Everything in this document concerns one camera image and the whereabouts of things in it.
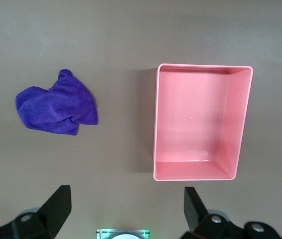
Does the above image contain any pink plastic bin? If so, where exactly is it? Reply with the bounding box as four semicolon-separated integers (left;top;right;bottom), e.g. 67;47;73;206
152;63;254;182

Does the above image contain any purple microfibre cloth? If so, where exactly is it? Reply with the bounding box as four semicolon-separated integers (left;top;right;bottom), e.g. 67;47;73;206
15;69;99;136

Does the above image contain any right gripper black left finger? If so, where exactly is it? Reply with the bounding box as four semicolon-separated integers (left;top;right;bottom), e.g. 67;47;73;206
0;185;72;239

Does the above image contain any brown table cover sheet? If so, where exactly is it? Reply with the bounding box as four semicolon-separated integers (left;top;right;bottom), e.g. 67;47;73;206
0;0;282;239

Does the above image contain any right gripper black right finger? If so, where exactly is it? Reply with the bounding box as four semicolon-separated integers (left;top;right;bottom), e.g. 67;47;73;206
180;186;280;239

